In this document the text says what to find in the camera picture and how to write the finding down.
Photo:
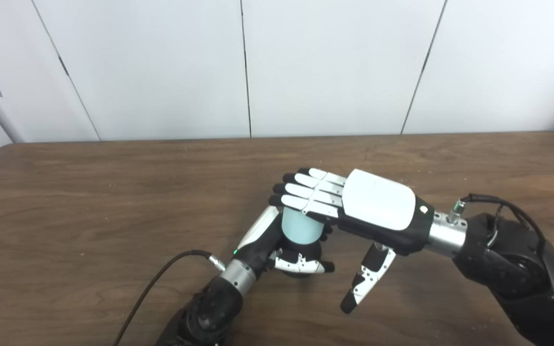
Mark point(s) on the light blue cylinder cup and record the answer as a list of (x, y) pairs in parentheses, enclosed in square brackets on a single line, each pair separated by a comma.
[(301, 228)]

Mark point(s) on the dark wall seam hinge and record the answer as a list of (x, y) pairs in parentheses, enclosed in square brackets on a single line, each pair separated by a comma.
[(63, 67)]

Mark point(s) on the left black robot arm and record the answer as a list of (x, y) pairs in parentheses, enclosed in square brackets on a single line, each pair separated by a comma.
[(209, 307)]

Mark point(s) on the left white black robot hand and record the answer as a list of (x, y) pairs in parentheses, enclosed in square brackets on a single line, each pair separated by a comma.
[(258, 240)]

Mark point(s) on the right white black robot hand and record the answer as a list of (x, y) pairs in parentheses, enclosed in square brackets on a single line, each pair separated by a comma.
[(378, 204)]

